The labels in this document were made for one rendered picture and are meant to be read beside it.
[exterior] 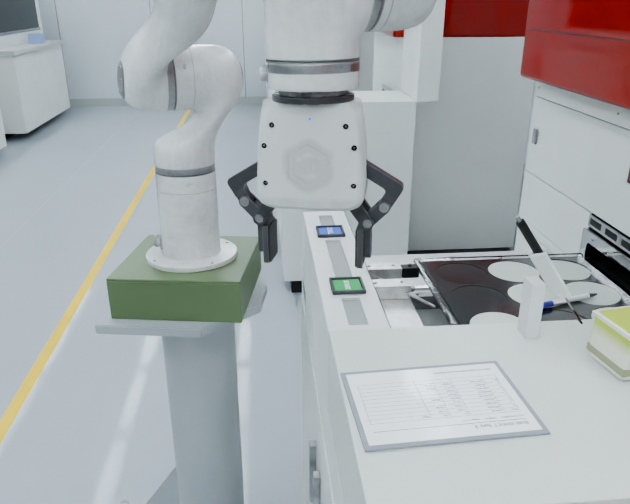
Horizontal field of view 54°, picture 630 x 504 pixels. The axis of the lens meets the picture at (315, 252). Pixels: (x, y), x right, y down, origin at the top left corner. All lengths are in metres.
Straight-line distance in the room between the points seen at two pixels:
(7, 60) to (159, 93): 5.99
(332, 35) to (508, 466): 0.46
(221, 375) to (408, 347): 0.62
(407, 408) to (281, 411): 1.62
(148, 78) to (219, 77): 0.13
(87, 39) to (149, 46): 8.04
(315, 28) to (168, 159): 0.74
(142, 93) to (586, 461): 0.91
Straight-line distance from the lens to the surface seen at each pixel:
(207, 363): 1.37
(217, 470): 1.55
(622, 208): 1.39
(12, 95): 7.19
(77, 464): 2.28
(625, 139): 1.38
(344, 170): 0.56
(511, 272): 1.31
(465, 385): 0.81
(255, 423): 2.31
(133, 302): 1.27
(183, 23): 1.09
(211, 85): 1.21
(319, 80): 0.54
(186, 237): 1.26
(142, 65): 1.17
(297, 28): 0.54
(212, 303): 1.23
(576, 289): 1.28
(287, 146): 0.57
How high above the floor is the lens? 1.42
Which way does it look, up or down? 23 degrees down
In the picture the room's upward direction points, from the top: straight up
